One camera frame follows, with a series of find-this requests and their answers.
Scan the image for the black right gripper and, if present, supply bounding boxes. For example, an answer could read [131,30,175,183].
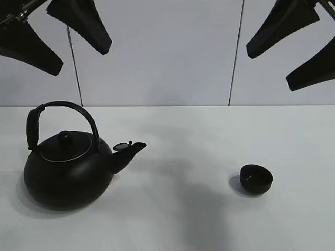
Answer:
[246,0,335,91]

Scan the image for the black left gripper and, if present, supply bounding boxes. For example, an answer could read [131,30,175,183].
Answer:
[1,0,112,76]

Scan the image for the black round teapot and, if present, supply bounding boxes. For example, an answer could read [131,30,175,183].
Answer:
[23,101,147,211]

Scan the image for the small black teacup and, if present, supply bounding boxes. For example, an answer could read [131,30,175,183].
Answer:
[239,164,274,195]

